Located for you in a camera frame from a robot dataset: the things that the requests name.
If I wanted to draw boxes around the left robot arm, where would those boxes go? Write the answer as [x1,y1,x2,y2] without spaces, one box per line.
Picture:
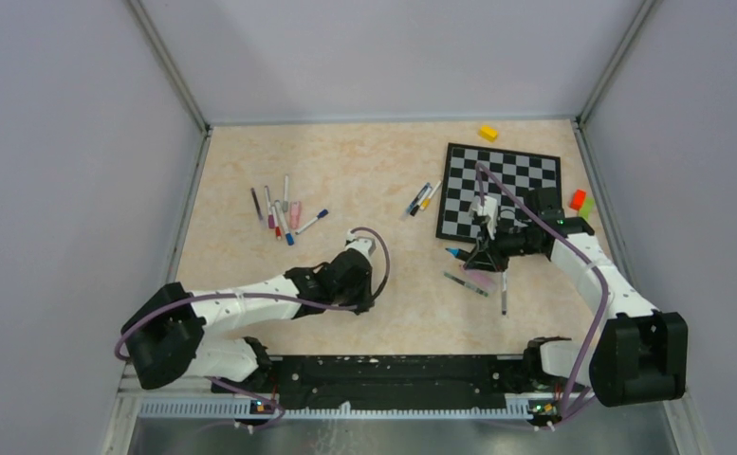
[116,247,374,392]

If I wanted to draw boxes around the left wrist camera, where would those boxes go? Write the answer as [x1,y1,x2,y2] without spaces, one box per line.
[344,231,377,259]

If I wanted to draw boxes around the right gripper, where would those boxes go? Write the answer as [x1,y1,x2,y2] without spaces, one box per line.
[465,216,543,273]

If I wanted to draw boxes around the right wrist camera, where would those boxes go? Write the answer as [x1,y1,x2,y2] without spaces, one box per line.
[470,194,499,240]

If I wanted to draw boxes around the white pen grey cap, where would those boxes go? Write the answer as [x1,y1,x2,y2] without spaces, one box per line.
[282,174,290,213]

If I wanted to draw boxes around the white marker dark blue cap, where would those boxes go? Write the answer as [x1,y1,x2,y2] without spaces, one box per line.
[500,272,507,317]

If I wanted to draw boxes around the black marker blue cap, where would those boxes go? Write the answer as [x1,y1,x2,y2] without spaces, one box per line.
[446,247,470,262]

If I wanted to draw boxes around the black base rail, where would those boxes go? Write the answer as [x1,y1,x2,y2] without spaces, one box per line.
[240,355,564,410]

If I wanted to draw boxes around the red block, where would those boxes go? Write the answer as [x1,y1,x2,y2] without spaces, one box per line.
[569,190,587,211]

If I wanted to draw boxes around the green curved block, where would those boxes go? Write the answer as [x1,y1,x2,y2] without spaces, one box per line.
[577,197,596,221]

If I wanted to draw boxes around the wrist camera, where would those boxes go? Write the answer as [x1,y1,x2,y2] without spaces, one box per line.
[344,231,377,259]
[470,194,499,240]

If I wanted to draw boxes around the pink highlighter pen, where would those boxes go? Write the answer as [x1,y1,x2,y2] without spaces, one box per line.
[462,268,497,291]

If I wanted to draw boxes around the yellow block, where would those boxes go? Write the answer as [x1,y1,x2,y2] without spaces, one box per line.
[478,125,499,142]

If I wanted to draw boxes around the green gel pen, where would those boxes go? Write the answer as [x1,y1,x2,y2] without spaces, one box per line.
[442,271,489,298]

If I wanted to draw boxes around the black white chessboard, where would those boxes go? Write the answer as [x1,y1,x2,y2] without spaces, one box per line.
[434,142,562,245]

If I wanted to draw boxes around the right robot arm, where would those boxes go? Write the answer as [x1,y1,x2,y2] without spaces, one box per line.
[462,188,689,408]

